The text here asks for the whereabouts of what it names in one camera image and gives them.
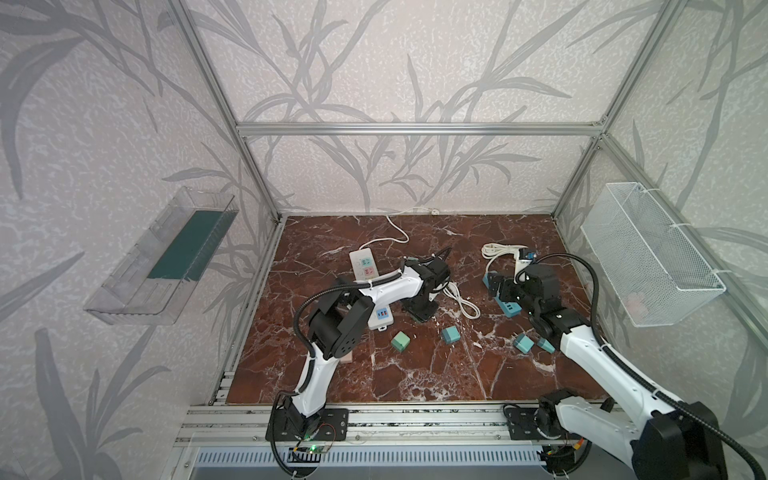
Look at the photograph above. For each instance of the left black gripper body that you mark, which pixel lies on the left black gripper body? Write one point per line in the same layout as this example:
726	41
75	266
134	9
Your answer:
424	302

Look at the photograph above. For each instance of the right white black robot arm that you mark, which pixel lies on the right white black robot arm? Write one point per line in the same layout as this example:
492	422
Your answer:
662	437

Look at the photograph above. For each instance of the aluminium front rail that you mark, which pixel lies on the aluminium front rail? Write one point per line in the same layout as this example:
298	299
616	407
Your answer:
388	423

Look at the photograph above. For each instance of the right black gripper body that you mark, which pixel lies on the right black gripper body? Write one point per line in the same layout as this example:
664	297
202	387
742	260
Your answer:
508	291

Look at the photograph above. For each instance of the teal plug cube right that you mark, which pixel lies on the teal plug cube right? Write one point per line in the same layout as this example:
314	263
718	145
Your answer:
545	345

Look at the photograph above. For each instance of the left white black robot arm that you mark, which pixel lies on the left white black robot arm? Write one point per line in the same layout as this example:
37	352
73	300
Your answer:
330	325

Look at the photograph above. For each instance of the clear plastic wall tray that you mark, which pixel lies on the clear plastic wall tray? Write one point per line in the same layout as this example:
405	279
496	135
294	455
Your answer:
155	280

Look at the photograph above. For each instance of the teal power strip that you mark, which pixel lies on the teal power strip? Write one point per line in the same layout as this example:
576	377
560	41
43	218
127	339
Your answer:
509	309

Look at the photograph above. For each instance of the teal usb plug cube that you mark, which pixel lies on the teal usb plug cube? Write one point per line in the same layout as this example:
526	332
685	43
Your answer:
450	335

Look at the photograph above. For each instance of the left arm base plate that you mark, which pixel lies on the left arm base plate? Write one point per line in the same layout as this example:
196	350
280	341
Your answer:
329	424

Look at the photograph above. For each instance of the white wire mesh basket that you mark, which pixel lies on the white wire mesh basket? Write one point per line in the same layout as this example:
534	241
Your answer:
657	273

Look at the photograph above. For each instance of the long white pastel power strip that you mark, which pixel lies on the long white pastel power strip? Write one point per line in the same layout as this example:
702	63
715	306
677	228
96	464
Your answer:
364	269

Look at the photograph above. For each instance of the light green usb plug cube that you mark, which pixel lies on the light green usb plug cube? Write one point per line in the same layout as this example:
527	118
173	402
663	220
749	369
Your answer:
400	341

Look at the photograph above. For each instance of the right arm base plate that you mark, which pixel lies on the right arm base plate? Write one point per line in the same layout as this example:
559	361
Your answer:
528	423

